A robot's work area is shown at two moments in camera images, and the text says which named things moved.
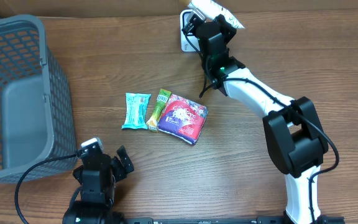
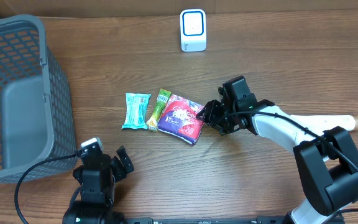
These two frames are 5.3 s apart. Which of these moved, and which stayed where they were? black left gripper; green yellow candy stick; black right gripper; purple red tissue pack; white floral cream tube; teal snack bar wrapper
Moved: white floral cream tube; black right gripper
Stayed: purple red tissue pack; black left gripper; teal snack bar wrapper; green yellow candy stick
